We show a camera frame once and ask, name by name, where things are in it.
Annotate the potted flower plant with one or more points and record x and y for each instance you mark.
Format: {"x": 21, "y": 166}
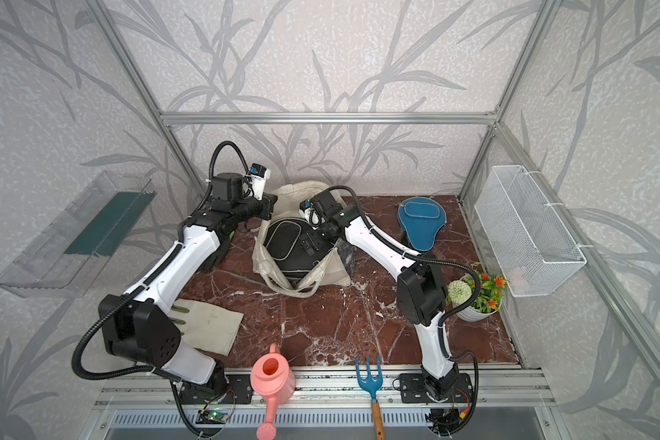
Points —
{"x": 488, "y": 302}

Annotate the pink watering can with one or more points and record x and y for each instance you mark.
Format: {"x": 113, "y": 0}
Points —
{"x": 273, "y": 380}

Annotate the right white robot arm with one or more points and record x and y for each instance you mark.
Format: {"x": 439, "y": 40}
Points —
{"x": 421, "y": 288}

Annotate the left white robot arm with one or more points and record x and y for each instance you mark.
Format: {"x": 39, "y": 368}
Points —
{"x": 135, "y": 325}

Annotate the white wire basket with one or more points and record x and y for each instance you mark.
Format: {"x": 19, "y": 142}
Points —
{"x": 533, "y": 247}

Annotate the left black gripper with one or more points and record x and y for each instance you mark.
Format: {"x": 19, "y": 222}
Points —
{"x": 268, "y": 202}

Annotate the black and green work glove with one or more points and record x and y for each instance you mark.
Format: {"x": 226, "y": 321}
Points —
{"x": 218, "y": 256}

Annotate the blue hand rake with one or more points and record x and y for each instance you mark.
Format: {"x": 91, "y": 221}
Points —
{"x": 372, "y": 384}

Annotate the clear plastic shelf tray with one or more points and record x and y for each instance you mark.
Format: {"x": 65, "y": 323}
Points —
{"x": 67, "y": 257}

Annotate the beige gardening glove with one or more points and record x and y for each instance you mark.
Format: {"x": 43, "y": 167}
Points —
{"x": 206, "y": 327}

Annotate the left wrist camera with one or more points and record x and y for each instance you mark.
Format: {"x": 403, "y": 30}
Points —
{"x": 257, "y": 177}

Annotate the beige canvas tote bag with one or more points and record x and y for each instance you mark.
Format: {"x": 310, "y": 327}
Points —
{"x": 334, "y": 269}

